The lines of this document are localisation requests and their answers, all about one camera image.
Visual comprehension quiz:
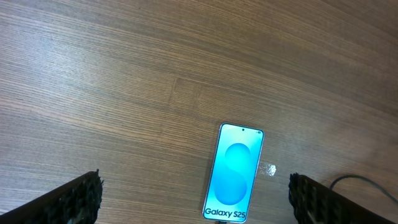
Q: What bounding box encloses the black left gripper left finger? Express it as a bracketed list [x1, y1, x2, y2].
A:
[1, 170, 103, 224]

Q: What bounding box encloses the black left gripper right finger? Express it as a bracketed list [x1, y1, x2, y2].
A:
[289, 173, 395, 224]

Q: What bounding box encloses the black USB charging cable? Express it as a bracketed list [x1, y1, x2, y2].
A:
[328, 174, 398, 206]

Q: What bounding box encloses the teal screen Galaxy smartphone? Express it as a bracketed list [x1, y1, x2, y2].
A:
[202, 123, 265, 223]

